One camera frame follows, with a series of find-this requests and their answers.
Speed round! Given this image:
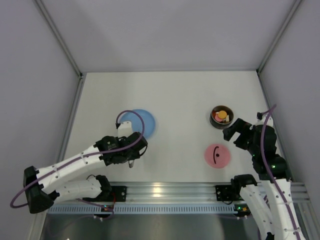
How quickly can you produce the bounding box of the orange sausage food piece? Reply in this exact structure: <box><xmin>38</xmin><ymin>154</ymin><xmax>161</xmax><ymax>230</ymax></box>
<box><xmin>218</xmin><ymin>110</ymin><xmax>228</xmax><ymax>119</ymax></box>

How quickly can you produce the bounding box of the pink lid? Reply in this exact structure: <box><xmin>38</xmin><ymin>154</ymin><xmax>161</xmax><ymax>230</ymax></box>
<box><xmin>204</xmin><ymin>144</ymin><xmax>231</xmax><ymax>169</ymax></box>

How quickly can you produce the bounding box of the pink round food piece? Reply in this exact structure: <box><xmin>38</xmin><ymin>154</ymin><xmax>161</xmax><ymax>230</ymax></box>
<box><xmin>215</xmin><ymin>117</ymin><xmax>224</xmax><ymax>123</ymax></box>

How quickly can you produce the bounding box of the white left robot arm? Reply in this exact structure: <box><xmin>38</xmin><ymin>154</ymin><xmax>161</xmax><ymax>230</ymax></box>
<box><xmin>23</xmin><ymin>132</ymin><xmax>148</xmax><ymax>214</ymax></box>

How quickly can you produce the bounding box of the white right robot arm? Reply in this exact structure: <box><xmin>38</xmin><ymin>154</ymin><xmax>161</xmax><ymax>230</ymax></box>
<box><xmin>223</xmin><ymin>117</ymin><xmax>305</xmax><ymax>240</ymax></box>

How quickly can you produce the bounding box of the steel lunch box bowl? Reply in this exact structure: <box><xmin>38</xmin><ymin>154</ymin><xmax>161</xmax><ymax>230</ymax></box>
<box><xmin>209</xmin><ymin>105</ymin><xmax>234</xmax><ymax>130</ymax></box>

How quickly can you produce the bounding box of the blue plate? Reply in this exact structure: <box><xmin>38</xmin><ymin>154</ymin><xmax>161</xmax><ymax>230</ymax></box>
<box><xmin>119</xmin><ymin>109</ymin><xmax>156</xmax><ymax>140</ymax></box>

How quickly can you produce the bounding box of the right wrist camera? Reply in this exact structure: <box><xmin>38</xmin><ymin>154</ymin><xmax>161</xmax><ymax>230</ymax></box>
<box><xmin>254</xmin><ymin>112</ymin><xmax>274</xmax><ymax>128</ymax></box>

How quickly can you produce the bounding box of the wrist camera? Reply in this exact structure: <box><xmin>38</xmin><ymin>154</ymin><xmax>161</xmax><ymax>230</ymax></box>
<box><xmin>117</xmin><ymin>121</ymin><xmax>133</xmax><ymax>138</ymax></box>
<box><xmin>254</xmin><ymin>112</ymin><xmax>274</xmax><ymax>128</ymax></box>

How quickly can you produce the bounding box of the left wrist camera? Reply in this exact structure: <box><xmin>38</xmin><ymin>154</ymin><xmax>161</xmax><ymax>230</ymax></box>
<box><xmin>117</xmin><ymin>121</ymin><xmax>133</xmax><ymax>138</ymax></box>

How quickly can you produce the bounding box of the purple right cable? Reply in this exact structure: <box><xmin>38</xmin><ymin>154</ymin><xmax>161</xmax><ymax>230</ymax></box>
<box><xmin>256</xmin><ymin>103</ymin><xmax>302</xmax><ymax>240</ymax></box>

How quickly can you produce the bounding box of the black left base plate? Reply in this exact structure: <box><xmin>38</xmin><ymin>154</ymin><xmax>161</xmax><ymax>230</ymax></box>
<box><xmin>82</xmin><ymin>185</ymin><xmax>127</xmax><ymax>202</ymax></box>

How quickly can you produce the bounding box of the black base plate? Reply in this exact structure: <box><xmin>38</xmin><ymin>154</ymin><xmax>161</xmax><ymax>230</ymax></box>
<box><xmin>215</xmin><ymin>184</ymin><xmax>243</xmax><ymax>202</ymax></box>
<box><xmin>82</xmin><ymin>185</ymin><xmax>127</xmax><ymax>202</ymax></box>

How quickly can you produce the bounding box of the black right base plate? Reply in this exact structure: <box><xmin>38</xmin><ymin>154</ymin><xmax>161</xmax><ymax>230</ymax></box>
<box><xmin>215</xmin><ymin>184</ymin><xmax>243</xmax><ymax>202</ymax></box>

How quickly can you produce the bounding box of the grey cable duct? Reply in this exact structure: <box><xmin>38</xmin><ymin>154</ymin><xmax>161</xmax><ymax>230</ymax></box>
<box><xmin>47</xmin><ymin>203</ymin><xmax>249</xmax><ymax>215</ymax></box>

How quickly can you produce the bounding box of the left aluminium frame post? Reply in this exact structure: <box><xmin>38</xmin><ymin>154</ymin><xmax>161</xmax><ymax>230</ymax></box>
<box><xmin>32</xmin><ymin>0</ymin><xmax>84</xmax><ymax>77</ymax></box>

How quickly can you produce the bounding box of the aluminium frame post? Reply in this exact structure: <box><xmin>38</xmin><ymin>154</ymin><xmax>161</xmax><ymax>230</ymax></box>
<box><xmin>256</xmin><ymin>0</ymin><xmax>303</xmax><ymax>75</ymax></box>
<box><xmin>32</xmin><ymin>0</ymin><xmax>84</xmax><ymax>77</ymax></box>

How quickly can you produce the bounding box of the right aluminium frame post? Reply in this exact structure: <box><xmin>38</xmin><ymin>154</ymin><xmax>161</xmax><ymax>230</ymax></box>
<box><xmin>256</xmin><ymin>0</ymin><xmax>303</xmax><ymax>75</ymax></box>

